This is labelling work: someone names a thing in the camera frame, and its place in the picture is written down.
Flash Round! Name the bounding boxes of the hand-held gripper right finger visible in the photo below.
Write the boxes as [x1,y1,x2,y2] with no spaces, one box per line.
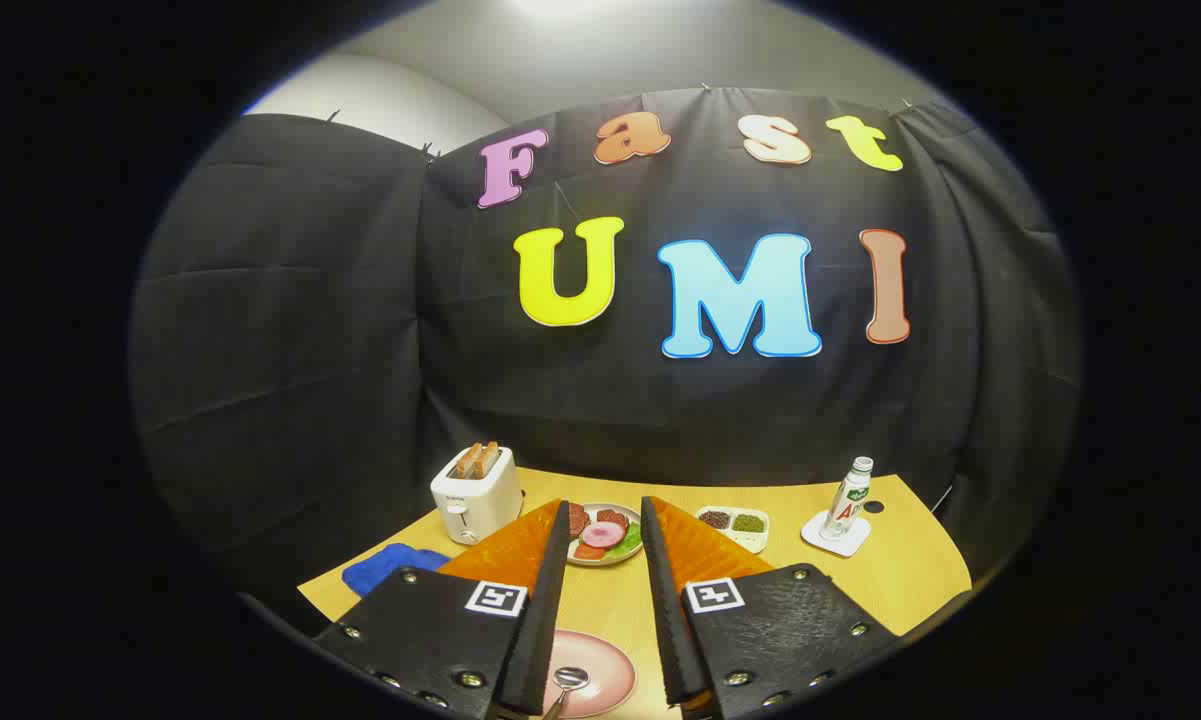
[640,495,901,720]

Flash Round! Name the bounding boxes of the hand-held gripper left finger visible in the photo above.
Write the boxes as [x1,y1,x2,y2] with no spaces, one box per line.
[312,498,573,720]

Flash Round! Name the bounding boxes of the silver spoon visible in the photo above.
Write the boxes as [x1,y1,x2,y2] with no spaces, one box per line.
[543,666,591,720]

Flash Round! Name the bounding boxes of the white food plate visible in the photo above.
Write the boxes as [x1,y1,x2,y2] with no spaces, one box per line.
[565,502,645,568]

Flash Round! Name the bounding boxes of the pink plate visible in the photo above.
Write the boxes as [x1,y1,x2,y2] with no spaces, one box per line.
[538,629,638,719]

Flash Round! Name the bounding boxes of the white divided dish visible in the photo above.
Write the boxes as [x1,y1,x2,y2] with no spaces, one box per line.
[695,506,771,554]

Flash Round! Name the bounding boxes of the white toaster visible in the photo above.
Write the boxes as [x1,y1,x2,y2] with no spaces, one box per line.
[430,445,524,546]

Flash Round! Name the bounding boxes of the blue towel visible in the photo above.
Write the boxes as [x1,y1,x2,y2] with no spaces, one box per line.
[342,543,451,598]

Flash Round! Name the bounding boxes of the white coaster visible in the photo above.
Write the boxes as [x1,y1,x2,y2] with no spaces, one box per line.
[801,510,872,558]

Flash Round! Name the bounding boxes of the white drink bottle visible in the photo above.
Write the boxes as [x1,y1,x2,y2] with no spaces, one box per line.
[820,456,874,541]

